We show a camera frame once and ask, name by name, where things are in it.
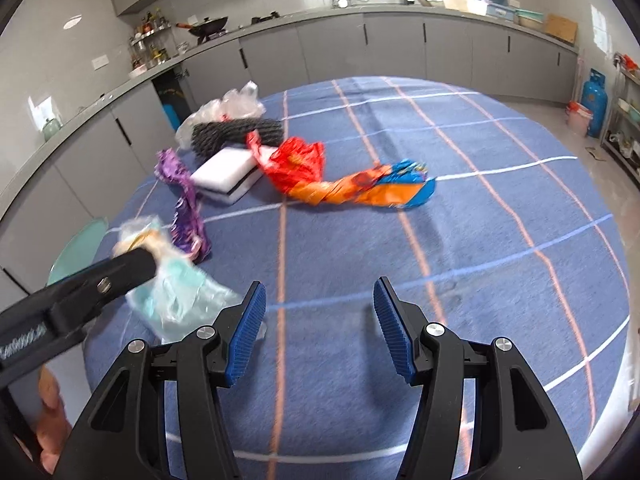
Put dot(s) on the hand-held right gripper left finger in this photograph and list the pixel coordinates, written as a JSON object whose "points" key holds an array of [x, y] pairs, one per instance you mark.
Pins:
{"points": [[245, 332]]}

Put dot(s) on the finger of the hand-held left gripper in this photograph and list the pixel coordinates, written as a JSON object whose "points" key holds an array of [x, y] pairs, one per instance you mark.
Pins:
{"points": [[115, 280]]}

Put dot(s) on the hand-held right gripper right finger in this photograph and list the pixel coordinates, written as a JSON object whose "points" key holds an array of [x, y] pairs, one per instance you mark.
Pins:
{"points": [[395, 332]]}

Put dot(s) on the teal cartoon print trash bin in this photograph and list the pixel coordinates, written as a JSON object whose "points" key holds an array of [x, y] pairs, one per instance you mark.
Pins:
{"points": [[80, 250]]}

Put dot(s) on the clear bag with teal contents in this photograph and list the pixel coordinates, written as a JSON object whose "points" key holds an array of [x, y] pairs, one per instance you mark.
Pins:
{"points": [[185, 295]]}

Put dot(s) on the purple wrapper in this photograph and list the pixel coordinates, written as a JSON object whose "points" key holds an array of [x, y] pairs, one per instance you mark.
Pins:
{"points": [[185, 210]]}

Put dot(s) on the red shiny wrapper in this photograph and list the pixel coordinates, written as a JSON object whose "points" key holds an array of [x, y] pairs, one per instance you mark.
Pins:
{"points": [[295, 165]]}

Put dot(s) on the black foam net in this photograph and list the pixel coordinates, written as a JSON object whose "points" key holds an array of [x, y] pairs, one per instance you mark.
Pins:
{"points": [[225, 135]]}

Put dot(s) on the clear plastic bag red print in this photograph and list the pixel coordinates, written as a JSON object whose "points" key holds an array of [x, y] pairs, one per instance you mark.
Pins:
{"points": [[230, 107]]}

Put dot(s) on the person's left hand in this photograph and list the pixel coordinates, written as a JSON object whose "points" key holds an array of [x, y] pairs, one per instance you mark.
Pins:
{"points": [[52, 435]]}

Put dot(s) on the blue plaid tablecloth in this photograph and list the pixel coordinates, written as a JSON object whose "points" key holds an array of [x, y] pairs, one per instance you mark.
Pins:
{"points": [[450, 240]]}

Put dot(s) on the orange blue snack bag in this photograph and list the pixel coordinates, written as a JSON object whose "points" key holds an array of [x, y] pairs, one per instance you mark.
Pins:
{"points": [[380, 190]]}

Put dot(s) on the white sponge block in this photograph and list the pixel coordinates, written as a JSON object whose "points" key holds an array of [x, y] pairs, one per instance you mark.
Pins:
{"points": [[225, 175]]}

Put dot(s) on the teal kettle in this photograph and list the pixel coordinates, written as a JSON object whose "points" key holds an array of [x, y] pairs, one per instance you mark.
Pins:
{"points": [[51, 130]]}

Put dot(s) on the white bowl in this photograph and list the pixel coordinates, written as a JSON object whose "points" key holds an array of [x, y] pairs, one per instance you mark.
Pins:
{"points": [[137, 72]]}

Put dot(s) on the metal spice rack with bottles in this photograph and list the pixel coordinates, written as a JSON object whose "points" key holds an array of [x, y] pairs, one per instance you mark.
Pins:
{"points": [[150, 40]]}

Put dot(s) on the black wok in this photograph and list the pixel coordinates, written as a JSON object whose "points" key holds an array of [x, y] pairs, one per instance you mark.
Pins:
{"points": [[210, 27]]}

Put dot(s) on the white pink bucket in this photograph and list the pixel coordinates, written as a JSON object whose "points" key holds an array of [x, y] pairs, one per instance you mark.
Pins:
{"points": [[579, 119]]}

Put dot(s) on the grey kitchen counter cabinets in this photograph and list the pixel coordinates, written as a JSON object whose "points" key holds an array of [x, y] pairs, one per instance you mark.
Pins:
{"points": [[450, 45]]}

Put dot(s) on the black gas stove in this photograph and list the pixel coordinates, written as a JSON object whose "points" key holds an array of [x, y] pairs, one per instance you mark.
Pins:
{"points": [[265, 17]]}

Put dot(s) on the blue gas cylinder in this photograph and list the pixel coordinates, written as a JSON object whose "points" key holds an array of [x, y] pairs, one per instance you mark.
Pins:
{"points": [[594, 102]]}

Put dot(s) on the metal shelf rack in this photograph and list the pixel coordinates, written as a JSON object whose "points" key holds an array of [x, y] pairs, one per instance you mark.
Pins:
{"points": [[625, 115]]}

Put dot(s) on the white plastic tub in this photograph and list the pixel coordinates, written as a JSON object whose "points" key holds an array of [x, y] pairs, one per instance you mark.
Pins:
{"points": [[465, 5]]}

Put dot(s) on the brown wooden board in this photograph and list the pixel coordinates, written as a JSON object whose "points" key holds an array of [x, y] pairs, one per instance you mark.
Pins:
{"points": [[560, 28]]}

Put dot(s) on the blue storage box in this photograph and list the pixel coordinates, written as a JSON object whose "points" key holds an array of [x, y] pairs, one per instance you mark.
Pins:
{"points": [[495, 0]]}

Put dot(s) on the white wall socket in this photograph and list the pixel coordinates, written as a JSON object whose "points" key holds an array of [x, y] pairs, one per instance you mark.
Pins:
{"points": [[100, 62]]}

